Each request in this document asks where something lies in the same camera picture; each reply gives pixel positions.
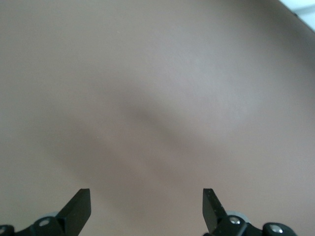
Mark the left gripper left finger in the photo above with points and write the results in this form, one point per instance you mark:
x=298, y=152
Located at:
x=76, y=214

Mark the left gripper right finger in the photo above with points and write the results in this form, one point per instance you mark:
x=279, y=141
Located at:
x=214, y=216

